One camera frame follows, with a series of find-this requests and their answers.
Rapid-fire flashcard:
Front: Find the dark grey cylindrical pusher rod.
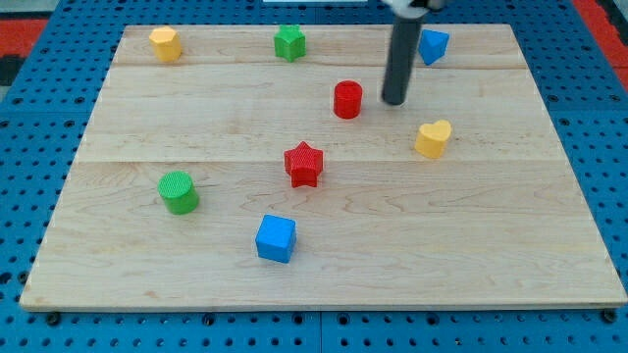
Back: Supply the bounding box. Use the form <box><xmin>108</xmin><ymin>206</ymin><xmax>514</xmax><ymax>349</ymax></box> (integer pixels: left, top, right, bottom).
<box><xmin>381</xmin><ymin>17</ymin><xmax>423</xmax><ymax>106</ymax></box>

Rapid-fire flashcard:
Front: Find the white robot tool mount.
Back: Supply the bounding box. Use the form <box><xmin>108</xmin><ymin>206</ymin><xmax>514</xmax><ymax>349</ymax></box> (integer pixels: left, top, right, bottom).
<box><xmin>383</xmin><ymin>0</ymin><xmax>445</xmax><ymax>19</ymax></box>

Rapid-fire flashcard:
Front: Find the blue triangle block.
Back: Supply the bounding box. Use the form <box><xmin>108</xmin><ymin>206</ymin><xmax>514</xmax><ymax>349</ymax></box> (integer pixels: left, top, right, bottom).
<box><xmin>418</xmin><ymin>29</ymin><xmax>449</xmax><ymax>66</ymax></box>

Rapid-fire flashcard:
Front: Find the red cylinder block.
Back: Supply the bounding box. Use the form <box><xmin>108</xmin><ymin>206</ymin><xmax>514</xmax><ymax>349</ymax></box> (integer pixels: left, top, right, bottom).
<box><xmin>333</xmin><ymin>80</ymin><xmax>363</xmax><ymax>120</ymax></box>

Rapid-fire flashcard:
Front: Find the yellow heart block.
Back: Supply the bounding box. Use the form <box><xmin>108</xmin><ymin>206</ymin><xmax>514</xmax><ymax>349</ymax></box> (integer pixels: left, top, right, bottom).
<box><xmin>414</xmin><ymin>120</ymin><xmax>452</xmax><ymax>159</ymax></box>

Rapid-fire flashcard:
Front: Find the green star block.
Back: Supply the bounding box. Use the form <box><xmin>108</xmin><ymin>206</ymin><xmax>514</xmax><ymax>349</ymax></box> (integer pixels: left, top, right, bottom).
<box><xmin>274</xmin><ymin>25</ymin><xmax>307</xmax><ymax>63</ymax></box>

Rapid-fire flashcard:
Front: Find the red star block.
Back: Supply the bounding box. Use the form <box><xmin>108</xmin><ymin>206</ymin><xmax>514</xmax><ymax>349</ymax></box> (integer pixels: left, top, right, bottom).
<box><xmin>284</xmin><ymin>141</ymin><xmax>324</xmax><ymax>187</ymax></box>

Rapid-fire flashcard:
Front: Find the wooden board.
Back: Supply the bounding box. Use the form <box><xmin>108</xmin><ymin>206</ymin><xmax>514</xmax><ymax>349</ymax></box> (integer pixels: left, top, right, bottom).
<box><xmin>20</xmin><ymin>25</ymin><xmax>627</xmax><ymax>313</ymax></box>

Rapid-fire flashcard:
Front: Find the yellow hexagon block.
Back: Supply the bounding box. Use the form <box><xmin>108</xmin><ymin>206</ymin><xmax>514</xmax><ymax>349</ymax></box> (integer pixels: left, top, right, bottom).
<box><xmin>149</xmin><ymin>25</ymin><xmax>183</xmax><ymax>63</ymax></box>

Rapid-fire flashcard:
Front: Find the blue cube block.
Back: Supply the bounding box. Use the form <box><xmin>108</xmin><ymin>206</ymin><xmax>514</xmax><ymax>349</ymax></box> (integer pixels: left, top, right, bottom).
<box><xmin>255</xmin><ymin>214</ymin><xmax>296</xmax><ymax>264</ymax></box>

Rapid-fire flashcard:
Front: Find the green cylinder block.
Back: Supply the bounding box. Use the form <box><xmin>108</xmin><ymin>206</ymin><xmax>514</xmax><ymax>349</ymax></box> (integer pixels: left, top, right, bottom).
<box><xmin>157</xmin><ymin>171</ymin><xmax>199</xmax><ymax>215</ymax></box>

